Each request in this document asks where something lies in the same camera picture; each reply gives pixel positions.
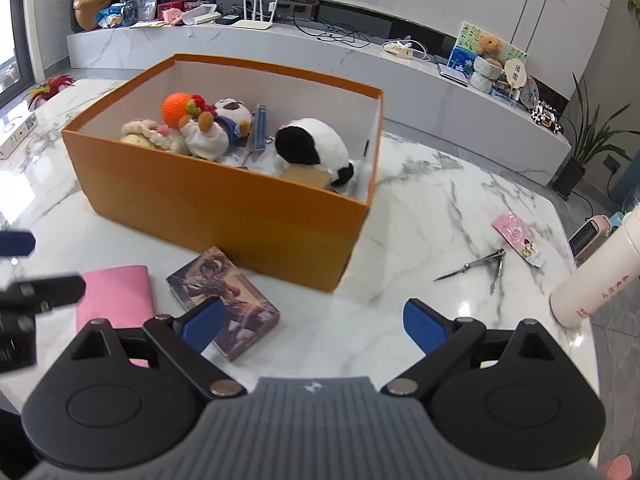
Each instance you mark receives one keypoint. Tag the orange cardboard box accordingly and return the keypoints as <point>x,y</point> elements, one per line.
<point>225,210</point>

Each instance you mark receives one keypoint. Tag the small brown cardboard box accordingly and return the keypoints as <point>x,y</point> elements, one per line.
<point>307,177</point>

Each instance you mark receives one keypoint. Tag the orange crochet ball toy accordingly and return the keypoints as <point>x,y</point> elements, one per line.
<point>177,109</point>

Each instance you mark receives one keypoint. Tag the flower painting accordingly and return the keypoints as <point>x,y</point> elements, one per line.
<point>462,57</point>

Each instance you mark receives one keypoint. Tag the metal scissors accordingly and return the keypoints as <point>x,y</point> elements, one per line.
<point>465,267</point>

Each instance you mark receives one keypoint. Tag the metal nail clipper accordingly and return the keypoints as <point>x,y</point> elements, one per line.
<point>498,272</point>

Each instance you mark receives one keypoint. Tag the blue striped packet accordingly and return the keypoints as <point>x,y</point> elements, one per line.
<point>259,127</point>

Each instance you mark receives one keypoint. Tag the brown teddy bear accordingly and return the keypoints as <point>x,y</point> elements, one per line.
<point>487,45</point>

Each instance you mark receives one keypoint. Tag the small black device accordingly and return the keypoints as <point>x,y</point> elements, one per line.
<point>227,19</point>

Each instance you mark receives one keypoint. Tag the brown and white plush dog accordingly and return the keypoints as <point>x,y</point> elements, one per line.
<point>235,115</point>

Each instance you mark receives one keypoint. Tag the white thermos bottle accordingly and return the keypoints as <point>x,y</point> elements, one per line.
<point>600,280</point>

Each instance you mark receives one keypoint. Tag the round hand fan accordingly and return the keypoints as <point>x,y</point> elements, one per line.
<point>515,75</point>

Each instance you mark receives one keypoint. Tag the blue snack bags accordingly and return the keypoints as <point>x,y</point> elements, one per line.
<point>111,16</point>

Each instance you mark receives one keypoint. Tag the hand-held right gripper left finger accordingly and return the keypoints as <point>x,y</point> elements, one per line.
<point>202,327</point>

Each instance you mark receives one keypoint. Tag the potted green plant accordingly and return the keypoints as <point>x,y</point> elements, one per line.
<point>572,172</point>

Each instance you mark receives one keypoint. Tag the white marble TV cabinet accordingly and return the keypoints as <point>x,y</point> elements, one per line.
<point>350,75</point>

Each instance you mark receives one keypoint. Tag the illustrated card box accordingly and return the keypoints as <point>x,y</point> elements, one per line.
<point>235,300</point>

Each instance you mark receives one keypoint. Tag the pink notebook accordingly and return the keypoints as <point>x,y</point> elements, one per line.
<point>115,295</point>

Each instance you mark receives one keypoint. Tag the white power strip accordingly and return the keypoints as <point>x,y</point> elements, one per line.
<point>402,50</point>

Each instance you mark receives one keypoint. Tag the white router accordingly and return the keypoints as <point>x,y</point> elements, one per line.
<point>252,22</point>

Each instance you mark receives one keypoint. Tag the black and white checkered toy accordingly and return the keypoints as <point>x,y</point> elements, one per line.
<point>547,117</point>

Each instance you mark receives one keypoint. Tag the pink printed card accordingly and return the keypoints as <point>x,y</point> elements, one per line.
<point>517,237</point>

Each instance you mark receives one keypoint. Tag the plush doll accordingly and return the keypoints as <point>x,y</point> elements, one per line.
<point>205,140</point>

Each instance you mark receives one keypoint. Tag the black and white plush toy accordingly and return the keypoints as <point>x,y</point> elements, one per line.
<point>320,142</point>

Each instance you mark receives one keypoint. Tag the pink cloth item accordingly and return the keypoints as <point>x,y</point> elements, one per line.
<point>171,16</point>

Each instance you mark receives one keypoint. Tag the gold acorn-shaped jar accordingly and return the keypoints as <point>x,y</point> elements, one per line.
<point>92,7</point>

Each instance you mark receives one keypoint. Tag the pink and white knitted plush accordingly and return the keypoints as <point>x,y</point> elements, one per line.
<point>150,135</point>

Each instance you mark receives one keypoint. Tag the pink and white heater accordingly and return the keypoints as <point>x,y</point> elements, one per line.
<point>590,237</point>

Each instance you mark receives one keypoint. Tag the flat white box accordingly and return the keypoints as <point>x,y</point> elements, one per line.
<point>15,135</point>

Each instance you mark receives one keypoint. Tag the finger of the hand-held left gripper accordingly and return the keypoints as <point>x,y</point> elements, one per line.
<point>45,292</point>
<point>15,244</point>

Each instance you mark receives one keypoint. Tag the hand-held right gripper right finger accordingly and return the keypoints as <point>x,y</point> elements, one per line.
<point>425,327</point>

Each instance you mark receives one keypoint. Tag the red and green feather decoration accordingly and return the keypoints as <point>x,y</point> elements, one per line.
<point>50,90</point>

